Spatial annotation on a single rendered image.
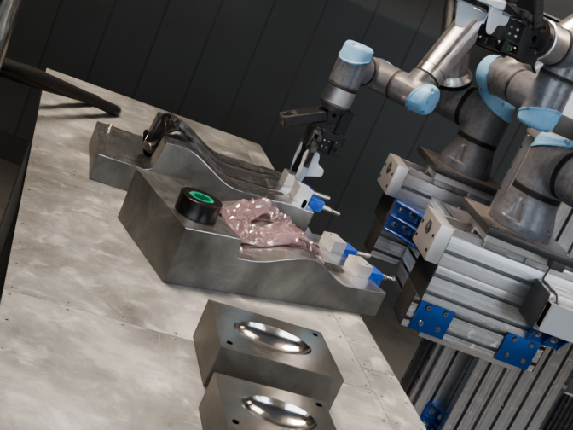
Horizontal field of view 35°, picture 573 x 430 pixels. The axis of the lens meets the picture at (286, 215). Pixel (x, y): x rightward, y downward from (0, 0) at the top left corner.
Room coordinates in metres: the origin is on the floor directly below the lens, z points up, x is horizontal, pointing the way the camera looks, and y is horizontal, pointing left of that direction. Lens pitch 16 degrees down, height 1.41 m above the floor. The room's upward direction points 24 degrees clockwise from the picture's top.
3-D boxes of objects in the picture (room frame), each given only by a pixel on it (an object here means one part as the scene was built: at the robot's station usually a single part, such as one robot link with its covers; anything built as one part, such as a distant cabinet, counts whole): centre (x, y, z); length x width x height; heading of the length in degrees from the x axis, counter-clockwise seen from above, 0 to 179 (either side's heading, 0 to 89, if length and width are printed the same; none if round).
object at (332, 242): (1.94, -0.16, 0.85); 0.13 x 0.05 x 0.05; 126
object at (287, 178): (2.17, -0.02, 0.89); 0.13 x 0.05 x 0.05; 109
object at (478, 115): (2.56, -0.40, 1.20); 0.13 x 0.12 x 0.14; 57
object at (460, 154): (2.55, -0.40, 1.09); 0.15 x 0.15 x 0.10
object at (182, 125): (2.04, 0.21, 0.92); 0.35 x 0.16 x 0.09; 109
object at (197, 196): (1.57, 0.15, 0.93); 0.08 x 0.08 x 0.04
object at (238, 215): (1.74, 0.03, 0.90); 0.26 x 0.18 x 0.08; 126
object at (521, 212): (2.07, -0.50, 1.09); 0.15 x 0.15 x 0.10
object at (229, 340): (1.29, -0.06, 0.83); 0.20 x 0.15 x 0.07; 109
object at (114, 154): (2.04, 0.22, 0.87); 0.50 x 0.26 x 0.14; 109
